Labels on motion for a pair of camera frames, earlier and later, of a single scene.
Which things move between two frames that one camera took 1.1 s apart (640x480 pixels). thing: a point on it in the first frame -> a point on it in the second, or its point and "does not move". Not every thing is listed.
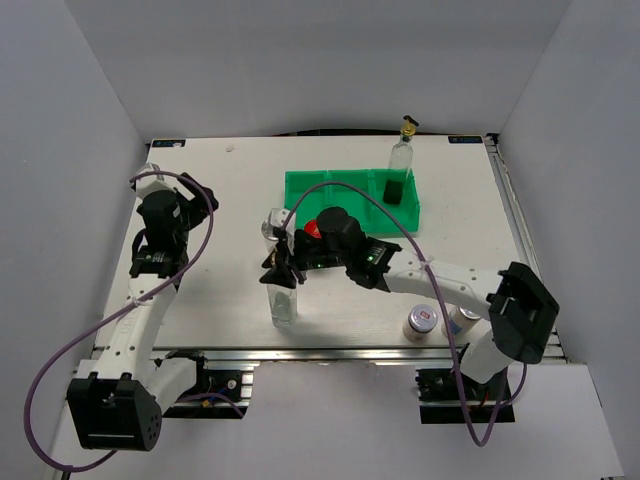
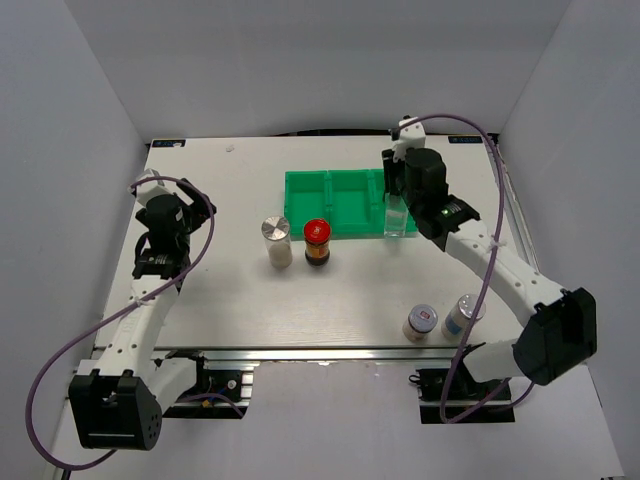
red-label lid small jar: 422,318 does not move
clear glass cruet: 283,302 -> 396,216
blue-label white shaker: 460,319 does not move
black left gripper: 197,211 does not move
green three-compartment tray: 406,214 does not move
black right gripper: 280,274 -> 390,167
